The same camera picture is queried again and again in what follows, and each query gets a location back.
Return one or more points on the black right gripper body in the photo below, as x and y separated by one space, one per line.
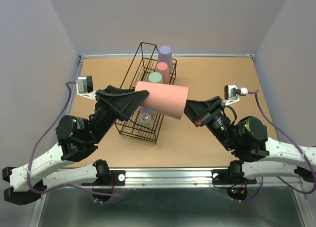
209 113

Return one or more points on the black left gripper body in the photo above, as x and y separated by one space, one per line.
108 104

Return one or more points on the small purple cup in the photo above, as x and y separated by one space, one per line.
146 110

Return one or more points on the pink cup front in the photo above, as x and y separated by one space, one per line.
167 99

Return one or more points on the pink cup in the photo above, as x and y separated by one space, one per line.
163 69
167 99

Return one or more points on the clear glass cup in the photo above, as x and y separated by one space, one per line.
145 121

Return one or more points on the green cup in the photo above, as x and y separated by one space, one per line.
155 77

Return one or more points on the black wire dish rack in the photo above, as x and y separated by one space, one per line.
143 63

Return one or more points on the pink cup back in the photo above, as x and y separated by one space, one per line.
163 69

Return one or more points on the large purple cup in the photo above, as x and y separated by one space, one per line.
165 55

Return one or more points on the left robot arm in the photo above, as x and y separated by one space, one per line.
77 139

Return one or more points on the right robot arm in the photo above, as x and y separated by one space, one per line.
257 155

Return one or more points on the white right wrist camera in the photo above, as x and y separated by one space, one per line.
232 94

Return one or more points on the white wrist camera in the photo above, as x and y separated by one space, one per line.
84 87
232 94

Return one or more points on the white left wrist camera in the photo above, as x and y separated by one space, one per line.
84 87

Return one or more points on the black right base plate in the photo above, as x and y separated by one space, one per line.
226 177

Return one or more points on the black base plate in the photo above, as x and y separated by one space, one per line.
117 178
226 177

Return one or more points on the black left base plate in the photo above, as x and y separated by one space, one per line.
117 178

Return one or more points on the aluminium mounting rail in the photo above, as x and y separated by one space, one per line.
171 177

